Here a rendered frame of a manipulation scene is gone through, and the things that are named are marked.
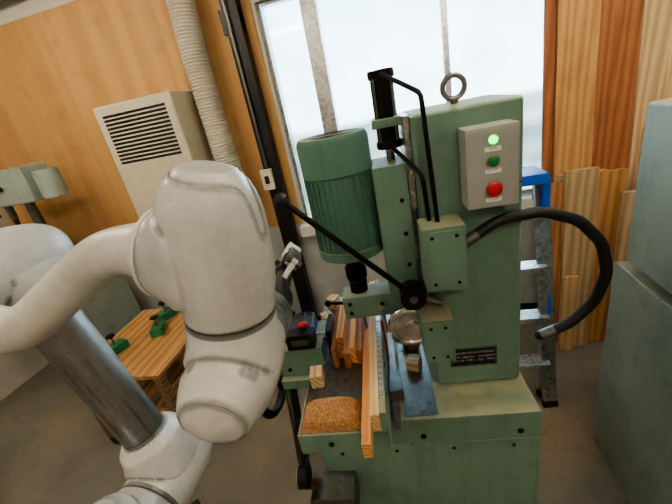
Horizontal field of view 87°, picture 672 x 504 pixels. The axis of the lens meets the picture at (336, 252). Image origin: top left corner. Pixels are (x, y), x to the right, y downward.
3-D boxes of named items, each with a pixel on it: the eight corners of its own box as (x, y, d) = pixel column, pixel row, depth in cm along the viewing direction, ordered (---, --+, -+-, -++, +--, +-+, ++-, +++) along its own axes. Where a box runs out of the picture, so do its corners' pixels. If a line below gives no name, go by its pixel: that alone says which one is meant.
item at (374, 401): (371, 293, 133) (369, 281, 131) (376, 292, 132) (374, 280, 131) (373, 432, 78) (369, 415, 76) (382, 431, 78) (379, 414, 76)
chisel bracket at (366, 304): (348, 310, 109) (343, 286, 106) (393, 305, 107) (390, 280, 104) (346, 324, 102) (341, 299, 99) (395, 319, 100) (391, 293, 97)
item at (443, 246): (422, 276, 86) (416, 218, 80) (460, 271, 85) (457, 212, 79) (427, 294, 79) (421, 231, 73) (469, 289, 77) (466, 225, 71)
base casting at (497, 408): (334, 346, 139) (329, 326, 135) (487, 330, 130) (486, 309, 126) (319, 451, 98) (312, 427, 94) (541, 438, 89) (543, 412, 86)
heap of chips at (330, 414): (306, 402, 90) (303, 391, 88) (361, 398, 87) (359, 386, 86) (300, 433, 81) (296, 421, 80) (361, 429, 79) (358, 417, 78)
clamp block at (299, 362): (292, 345, 117) (285, 323, 114) (331, 341, 115) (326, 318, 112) (282, 378, 104) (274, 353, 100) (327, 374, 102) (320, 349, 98)
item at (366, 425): (365, 293, 134) (364, 283, 132) (371, 292, 133) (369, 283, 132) (364, 458, 73) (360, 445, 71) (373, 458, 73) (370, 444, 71)
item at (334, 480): (319, 489, 105) (313, 471, 102) (360, 488, 103) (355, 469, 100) (315, 520, 98) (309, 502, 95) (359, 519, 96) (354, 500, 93)
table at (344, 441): (305, 314, 139) (301, 301, 137) (382, 305, 135) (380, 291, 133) (264, 458, 84) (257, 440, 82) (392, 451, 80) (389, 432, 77)
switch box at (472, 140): (461, 203, 78) (457, 127, 72) (508, 195, 77) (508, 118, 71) (468, 211, 73) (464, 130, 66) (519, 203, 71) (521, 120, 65)
